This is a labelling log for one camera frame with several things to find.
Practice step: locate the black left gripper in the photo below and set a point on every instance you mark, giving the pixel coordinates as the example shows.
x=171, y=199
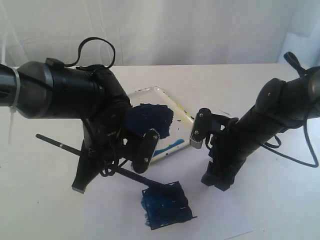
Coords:
x=100, y=154

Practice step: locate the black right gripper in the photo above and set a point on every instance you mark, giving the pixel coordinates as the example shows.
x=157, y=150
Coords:
x=229, y=150

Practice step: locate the black paintbrush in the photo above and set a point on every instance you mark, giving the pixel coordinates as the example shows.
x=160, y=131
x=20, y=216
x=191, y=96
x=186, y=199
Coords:
x=126, y=169

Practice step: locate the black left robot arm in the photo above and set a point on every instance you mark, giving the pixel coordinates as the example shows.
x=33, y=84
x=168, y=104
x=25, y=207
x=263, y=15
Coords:
x=91, y=94

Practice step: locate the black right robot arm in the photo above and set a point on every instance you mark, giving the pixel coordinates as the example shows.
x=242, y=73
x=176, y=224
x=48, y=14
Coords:
x=280, y=106

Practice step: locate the white paint tray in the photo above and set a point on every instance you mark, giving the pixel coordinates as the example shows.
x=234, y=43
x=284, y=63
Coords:
x=178, y=133

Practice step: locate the white paper sheet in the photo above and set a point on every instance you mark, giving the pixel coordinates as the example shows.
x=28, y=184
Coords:
x=181, y=208

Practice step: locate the white curtain backdrop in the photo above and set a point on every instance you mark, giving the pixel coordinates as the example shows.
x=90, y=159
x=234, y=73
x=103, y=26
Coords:
x=160, y=32

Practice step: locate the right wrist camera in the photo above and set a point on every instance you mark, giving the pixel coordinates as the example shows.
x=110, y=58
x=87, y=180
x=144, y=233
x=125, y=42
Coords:
x=200, y=128

